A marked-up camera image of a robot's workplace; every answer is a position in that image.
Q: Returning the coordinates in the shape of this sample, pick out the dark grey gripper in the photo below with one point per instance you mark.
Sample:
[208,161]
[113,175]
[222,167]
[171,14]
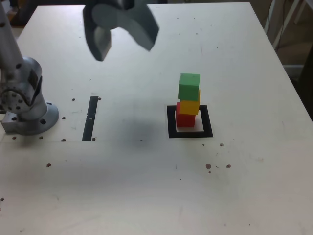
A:
[127,3]

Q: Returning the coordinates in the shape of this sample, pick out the red cube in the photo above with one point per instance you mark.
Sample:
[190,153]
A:
[185,121]

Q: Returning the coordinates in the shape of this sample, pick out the dark furniture piece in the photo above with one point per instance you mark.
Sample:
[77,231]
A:
[308,68]

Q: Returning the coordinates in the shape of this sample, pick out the black tape square outline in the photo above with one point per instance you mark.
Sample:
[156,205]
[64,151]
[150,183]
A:
[171,127]

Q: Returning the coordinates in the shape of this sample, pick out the black tape strip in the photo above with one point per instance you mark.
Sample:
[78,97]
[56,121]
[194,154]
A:
[89,122]

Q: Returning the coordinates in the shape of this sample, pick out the yellow cube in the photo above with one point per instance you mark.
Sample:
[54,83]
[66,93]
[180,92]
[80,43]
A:
[189,107]

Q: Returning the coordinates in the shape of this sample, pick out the brown wooden furniture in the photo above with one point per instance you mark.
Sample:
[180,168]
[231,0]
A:
[18,20]

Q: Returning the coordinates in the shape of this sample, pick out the green cube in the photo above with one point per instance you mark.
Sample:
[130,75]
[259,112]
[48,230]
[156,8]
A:
[189,85]

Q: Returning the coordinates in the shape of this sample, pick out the white chair frame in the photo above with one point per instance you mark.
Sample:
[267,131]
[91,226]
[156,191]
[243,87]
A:
[284,22]

